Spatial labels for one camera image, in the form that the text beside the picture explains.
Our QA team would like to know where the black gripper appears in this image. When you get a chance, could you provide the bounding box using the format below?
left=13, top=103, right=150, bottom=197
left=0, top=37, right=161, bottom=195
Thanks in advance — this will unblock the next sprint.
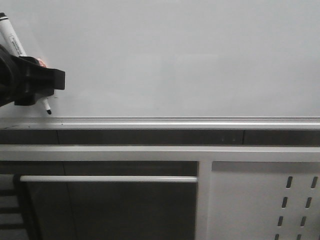
left=0, top=45, right=66, bottom=107

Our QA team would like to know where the red round magnet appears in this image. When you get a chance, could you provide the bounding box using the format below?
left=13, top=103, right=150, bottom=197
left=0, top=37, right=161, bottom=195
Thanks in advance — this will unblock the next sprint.
left=36, top=58, right=47, bottom=68

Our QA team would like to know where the white whiteboard marker pen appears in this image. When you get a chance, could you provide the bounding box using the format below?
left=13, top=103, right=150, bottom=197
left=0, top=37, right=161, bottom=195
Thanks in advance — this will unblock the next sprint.
left=0, top=12, right=52, bottom=115

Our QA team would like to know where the white whiteboard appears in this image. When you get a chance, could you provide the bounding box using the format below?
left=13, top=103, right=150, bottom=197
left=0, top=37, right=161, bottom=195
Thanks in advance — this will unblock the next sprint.
left=0, top=0, right=320, bottom=130

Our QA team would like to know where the white horizontal bar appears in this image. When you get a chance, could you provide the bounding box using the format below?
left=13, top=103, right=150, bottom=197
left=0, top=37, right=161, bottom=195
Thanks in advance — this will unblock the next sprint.
left=19, top=175, right=198, bottom=183

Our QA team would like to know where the white perforated metal panel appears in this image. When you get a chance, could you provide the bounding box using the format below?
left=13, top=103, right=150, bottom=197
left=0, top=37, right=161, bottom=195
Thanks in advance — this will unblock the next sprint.
left=207, top=162, right=320, bottom=240

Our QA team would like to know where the white metal rack frame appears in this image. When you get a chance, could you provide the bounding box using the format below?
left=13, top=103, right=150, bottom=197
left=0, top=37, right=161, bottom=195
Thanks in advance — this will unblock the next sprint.
left=0, top=145, right=320, bottom=240

